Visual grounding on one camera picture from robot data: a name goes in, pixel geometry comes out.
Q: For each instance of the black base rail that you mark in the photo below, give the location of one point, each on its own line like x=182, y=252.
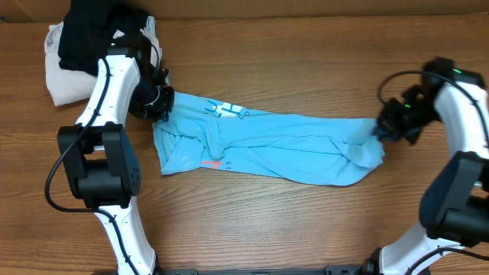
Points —
x=349, y=269

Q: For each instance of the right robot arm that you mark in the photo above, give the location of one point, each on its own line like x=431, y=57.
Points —
x=451, y=219

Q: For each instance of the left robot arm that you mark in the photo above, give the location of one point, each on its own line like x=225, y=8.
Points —
x=101, y=166

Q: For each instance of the light blue t-shirt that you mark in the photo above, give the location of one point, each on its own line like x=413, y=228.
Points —
x=208, y=133

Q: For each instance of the folded black garment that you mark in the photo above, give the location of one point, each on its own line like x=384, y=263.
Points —
x=88, y=28

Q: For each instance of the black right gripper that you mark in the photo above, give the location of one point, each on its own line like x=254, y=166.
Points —
x=387, y=127

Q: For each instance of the folded beige garment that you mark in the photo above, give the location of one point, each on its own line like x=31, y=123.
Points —
x=68, y=86

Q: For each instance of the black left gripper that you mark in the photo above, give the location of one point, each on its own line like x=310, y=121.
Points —
x=161, y=102

